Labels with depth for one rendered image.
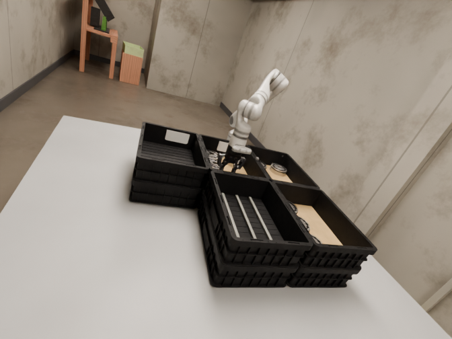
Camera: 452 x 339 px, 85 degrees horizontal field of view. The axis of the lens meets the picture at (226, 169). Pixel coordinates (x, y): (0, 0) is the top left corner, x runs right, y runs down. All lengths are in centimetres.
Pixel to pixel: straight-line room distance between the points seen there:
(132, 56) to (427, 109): 514
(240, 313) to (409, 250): 196
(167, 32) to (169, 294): 545
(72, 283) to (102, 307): 11
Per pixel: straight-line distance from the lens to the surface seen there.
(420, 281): 263
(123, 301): 84
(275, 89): 130
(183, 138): 138
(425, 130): 249
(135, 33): 747
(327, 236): 120
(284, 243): 83
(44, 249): 96
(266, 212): 112
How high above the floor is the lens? 140
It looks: 26 degrees down
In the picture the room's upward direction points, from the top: 20 degrees clockwise
